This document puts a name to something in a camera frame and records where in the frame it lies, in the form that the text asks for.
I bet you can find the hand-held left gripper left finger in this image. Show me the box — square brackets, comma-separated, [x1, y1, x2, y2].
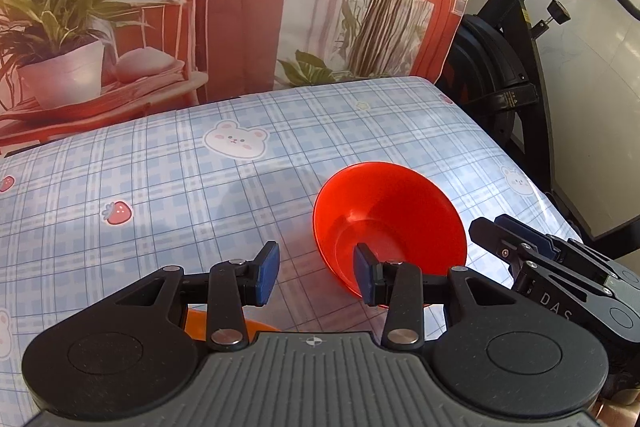
[116, 241, 281, 353]

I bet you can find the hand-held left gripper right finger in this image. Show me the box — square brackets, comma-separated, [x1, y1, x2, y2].
[353, 243, 543, 352]

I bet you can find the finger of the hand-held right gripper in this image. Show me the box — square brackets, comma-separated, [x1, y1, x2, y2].
[469, 217, 538, 277]
[495, 214, 626, 282]

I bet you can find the small red bowl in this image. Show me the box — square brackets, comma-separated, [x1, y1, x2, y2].
[312, 162, 469, 312]

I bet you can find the orange bowl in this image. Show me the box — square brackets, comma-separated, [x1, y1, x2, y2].
[184, 308, 262, 344]

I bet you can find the plaid printed tablecloth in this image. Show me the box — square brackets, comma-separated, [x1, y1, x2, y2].
[0, 76, 585, 419]

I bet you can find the black exercise bike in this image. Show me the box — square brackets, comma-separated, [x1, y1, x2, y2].
[434, 0, 640, 244]

